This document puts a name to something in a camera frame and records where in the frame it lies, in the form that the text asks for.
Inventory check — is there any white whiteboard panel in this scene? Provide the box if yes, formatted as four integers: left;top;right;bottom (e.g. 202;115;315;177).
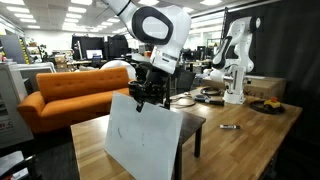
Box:
104;92;183;180

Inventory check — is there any small dark wooden stand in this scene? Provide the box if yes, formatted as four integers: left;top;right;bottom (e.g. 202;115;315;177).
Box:
173;109;206;180

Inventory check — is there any orange fabric sofa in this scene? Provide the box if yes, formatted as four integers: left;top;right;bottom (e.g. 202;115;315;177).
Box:
17;66;130;134

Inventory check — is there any black coiled cable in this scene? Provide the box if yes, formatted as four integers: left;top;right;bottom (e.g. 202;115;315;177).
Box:
199;86;224;97

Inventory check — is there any grey cabinet at left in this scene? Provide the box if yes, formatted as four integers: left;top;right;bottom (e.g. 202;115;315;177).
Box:
0;63;33;148

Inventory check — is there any white idle robot arm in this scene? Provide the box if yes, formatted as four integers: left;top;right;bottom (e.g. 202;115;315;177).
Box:
210;17;261;104

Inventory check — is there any cardboard box on table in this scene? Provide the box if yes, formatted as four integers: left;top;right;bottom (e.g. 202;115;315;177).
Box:
205;75;288;102

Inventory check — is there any whiteboard marker pen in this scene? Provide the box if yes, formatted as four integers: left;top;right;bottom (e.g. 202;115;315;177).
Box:
219;125;241;129

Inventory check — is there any white working robot arm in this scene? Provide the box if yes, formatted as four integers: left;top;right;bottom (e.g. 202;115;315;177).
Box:
101;0;191;112

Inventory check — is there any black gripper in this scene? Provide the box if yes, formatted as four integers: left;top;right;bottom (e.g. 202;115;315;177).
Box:
128;62;170;113

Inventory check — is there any computer monitor in background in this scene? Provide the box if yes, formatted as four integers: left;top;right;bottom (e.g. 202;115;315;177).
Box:
86;49;103;59

